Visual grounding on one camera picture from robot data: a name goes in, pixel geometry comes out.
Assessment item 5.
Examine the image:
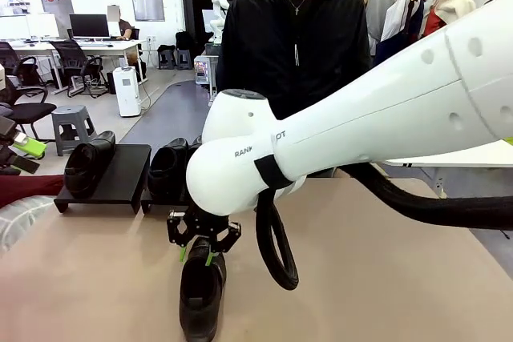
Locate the silver cross necklace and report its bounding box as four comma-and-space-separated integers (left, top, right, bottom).
280, 0, 312, 14

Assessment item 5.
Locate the black computer monitor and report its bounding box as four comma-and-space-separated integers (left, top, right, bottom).
69, 13, 111, 40

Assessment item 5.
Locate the grey plastic stool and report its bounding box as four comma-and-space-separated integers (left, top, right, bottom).
50, 104, 100, 158

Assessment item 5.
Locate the seated background person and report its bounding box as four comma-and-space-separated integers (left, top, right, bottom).
107, 4, 137, 42

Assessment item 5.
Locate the mannequin in grey shirt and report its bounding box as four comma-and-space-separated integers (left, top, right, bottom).
362, 0, 398, 54

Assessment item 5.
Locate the white table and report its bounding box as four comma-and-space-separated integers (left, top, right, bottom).
380, 137, 513, 169

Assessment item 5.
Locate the white air purifier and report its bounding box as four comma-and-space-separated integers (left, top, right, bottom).
111, 66, 143, 118

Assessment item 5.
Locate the black sleeved right arm cable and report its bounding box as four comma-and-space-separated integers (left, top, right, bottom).
255, 161, 513, 292

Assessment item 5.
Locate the black tripod pole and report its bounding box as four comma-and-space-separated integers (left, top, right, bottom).
402, 0, 420, 45

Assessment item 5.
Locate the black shoe with paper stuffing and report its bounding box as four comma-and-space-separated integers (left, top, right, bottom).
63, 130, 118, 199

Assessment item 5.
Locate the grey cabinet with red sign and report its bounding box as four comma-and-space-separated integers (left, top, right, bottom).
38, 0, 75, 38

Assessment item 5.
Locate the computer case with lights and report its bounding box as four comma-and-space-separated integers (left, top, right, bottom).
193, 55, 220, 87

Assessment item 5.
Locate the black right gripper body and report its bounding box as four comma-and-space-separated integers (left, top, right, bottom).
188, 207, 229, 239

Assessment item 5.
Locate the white monitor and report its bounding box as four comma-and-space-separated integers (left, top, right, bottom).
26, 12, 60, 39
0, 14, 31, 41

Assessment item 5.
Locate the dark red cloth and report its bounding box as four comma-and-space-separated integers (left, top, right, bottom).
0, 173, 66, 209

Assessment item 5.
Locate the black plastic stool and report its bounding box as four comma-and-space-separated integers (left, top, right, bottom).
157, 48, 177, 70
176, 48, 194, 70

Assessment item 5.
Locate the person in black jacket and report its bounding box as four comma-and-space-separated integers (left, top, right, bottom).
216, 0, 374, 179

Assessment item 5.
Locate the black metal shoe stand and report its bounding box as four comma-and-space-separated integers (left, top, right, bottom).
139, 145, 194, 215
54, 143, 151, 215

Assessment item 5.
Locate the white office desk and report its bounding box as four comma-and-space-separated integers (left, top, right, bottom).
0, 38, 144, 91

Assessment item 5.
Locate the mannequin in white navy jacket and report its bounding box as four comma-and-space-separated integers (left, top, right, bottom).
374, 0, 426, 58

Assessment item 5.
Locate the black backpack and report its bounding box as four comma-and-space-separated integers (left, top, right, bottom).
175, 30, 197, 53

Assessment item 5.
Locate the black strap on right arm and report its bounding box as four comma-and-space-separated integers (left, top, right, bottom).
253, 155, 300, 191

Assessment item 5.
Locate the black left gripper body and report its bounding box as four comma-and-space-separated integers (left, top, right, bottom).
0, 117, 18, 169

